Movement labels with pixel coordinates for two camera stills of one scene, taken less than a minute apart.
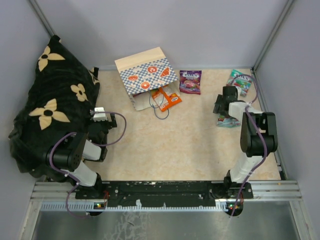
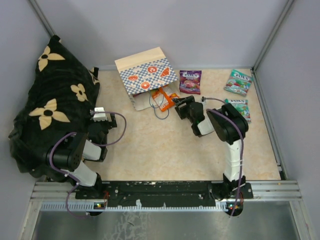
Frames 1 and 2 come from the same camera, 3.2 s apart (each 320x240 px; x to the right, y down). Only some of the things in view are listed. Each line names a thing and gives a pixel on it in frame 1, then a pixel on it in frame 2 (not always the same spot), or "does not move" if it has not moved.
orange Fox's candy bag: [164, 101] does not move
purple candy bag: [190, 81] does not move
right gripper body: [220, 100] to [184, 111]
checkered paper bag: [143, 73] does not move
